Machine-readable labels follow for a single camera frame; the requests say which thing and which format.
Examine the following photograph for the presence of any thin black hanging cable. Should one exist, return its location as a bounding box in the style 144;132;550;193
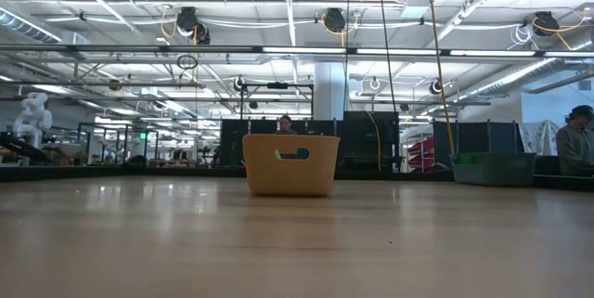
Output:
342;0;353;114

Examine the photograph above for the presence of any silver ventilation duct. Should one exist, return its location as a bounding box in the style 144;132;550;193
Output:
457;58;558;102
0;7;64;45

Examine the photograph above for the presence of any person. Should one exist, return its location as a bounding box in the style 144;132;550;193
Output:
276;114;298;136
555;105;594;177

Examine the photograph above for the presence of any yellow plastic bin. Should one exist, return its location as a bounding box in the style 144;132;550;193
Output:
241;133;342;198

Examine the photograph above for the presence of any ceiling light strip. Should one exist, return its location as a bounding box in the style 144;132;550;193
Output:
355;47;440;57
262;46;348;55
542;50;594;58
448;49;538;58

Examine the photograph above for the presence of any black partition panel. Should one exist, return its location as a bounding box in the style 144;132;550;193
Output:
218;118;345;168

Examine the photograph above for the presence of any yellow hanging cable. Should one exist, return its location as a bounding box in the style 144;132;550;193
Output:
425;0;457;156

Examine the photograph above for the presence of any white column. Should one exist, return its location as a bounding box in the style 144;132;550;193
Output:
314;61;347;122

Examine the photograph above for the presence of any white crumpled cover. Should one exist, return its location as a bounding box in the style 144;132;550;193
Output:
518;119;565;158

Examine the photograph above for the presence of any black gantry frame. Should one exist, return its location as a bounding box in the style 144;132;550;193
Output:
239;82;316;121

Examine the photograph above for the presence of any thin yellow cable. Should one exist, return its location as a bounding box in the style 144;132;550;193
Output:
364;110;382;173

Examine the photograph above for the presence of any black hanging cable loop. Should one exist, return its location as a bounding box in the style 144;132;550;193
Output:
175;53;200;71

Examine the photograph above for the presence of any red shelf rack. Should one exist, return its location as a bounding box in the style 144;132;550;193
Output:
407;137;436;173

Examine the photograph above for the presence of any white robot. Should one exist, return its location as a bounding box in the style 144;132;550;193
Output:
12;92;54;150

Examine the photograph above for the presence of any dark partition panel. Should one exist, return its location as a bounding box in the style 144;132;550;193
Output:
432;120;526;155

